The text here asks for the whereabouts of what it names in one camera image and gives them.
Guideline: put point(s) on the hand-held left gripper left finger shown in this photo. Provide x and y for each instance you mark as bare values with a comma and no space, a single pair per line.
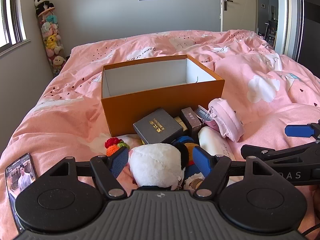
120,161

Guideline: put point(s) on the pink printed blanket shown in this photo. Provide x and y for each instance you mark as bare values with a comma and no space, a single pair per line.
62,110

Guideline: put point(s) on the white door frame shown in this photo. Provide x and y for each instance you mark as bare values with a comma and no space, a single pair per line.
291,17

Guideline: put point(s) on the grey door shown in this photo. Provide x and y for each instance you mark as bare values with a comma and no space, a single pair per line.
240,5

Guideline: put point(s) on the black smartphone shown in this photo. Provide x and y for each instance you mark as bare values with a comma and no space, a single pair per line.
20,177

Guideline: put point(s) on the orange cardboard box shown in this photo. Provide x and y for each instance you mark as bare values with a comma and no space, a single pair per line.
120,116

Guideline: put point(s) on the small silver metal trinket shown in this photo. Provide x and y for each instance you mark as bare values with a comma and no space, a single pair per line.
205,115

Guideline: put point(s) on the pink quilted pouch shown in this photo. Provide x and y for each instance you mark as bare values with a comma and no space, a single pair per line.
226,116

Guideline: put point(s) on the white plush toy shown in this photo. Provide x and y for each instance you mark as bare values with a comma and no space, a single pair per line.
155,162

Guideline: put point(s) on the window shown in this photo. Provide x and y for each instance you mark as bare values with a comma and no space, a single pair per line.
10,17

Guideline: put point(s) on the orange crocheted fruit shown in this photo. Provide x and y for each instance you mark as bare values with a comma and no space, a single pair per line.
113,150

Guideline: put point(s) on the small brown box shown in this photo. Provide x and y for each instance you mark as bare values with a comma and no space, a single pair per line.
191,122

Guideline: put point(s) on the clear tube of plush toys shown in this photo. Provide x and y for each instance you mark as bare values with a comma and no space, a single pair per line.
52,40

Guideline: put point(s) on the panda plush toy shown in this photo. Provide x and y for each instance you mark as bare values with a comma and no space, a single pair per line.
43,2

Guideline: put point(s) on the white glasses case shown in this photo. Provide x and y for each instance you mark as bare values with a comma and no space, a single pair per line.
212,140

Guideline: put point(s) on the brown bear plush blue hat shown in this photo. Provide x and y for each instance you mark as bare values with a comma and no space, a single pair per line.
187,147

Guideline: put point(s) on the dark grey gift box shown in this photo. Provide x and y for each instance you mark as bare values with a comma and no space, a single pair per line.
157,127

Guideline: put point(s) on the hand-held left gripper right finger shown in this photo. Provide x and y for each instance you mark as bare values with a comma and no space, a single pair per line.
202,162

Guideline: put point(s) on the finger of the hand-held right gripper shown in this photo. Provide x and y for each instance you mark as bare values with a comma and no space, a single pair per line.
298,130
260,152

